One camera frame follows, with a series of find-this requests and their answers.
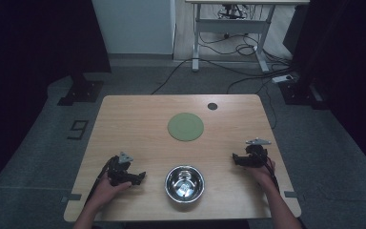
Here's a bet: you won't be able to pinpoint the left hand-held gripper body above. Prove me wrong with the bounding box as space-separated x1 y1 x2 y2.
107 151 134 187

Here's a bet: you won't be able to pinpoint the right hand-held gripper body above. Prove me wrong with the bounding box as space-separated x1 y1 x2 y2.
243 136 273 169

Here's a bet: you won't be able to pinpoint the stainless steel bowl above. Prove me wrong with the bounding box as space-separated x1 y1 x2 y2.
164 164 206 204

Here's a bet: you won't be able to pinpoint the person's right hand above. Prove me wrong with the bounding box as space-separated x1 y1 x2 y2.
245 158 277 191

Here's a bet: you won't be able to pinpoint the person's left hand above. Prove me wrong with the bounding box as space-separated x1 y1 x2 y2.
90 177 133 209

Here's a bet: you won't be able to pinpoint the grey tape strip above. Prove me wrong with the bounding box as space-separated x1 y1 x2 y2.
60 193 83 204
283 190 300 200

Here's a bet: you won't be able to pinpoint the round green plate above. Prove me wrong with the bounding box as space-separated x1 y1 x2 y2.
167 112 205 142

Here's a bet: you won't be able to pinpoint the black stand base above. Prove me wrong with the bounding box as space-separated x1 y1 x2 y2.
56 72 105 107
278 78 330 111

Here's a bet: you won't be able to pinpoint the white power strip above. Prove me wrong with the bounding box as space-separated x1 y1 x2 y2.
271 73 295 84

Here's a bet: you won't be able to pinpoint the white desk with metal legs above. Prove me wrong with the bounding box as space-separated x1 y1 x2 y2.
185 0 311 73

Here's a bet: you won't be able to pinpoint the white cabinet panel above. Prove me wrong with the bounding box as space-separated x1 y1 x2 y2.
91 0 176 55

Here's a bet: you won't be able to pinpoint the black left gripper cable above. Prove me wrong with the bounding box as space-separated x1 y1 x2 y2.
84 156 116 206

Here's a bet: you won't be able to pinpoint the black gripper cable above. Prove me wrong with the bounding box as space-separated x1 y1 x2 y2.
84 156 116 206
258 152 281 194

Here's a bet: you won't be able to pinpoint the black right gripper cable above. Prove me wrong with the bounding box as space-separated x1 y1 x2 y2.
258 152 281 194

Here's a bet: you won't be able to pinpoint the long black floor cable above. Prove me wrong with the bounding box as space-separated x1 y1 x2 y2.
151 57 194 95

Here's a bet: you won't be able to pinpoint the tangled black floor cables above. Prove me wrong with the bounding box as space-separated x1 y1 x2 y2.
198 31 299 130

